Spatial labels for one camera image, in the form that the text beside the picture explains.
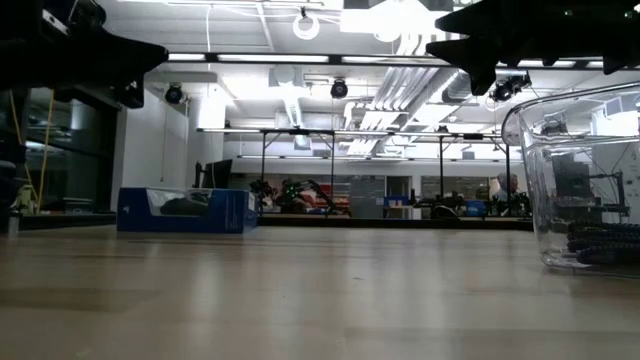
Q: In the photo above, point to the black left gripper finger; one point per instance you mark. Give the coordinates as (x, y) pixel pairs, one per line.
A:
(130, 55)
(125, 87)

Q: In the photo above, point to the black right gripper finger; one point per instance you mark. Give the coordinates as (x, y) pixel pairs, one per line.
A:
(475, 20)
(475, 55)

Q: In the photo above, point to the clear plastic container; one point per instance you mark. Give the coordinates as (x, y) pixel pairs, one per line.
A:
(535, 200)

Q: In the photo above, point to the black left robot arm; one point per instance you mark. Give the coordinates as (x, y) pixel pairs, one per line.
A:
(10, 185)

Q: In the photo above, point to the black background robot arm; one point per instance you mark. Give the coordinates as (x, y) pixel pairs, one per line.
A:
(300, 192)

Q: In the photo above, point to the black round ceiling device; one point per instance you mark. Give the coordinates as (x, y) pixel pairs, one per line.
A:
(173, 94)
(339, 89)

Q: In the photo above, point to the black computer monitor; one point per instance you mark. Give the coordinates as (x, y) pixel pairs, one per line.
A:
(220, 174)

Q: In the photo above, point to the person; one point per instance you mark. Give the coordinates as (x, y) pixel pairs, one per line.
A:
(506, 182)

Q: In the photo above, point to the long ceiling light bar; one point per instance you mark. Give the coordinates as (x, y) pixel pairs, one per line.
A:
(275, 58)

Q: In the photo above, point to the blue background bin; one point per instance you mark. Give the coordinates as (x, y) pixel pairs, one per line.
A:
(475, 208)

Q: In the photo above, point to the blue game controller box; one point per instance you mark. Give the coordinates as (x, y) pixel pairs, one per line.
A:
(230, 212)

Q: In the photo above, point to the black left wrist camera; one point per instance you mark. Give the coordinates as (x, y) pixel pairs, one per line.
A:
(80, 15)

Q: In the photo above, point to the black background table frame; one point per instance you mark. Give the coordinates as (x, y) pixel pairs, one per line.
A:
(441, 165)
(263, 165)

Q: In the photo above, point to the black metal table frame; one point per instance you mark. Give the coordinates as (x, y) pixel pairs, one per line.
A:
(375, 222)

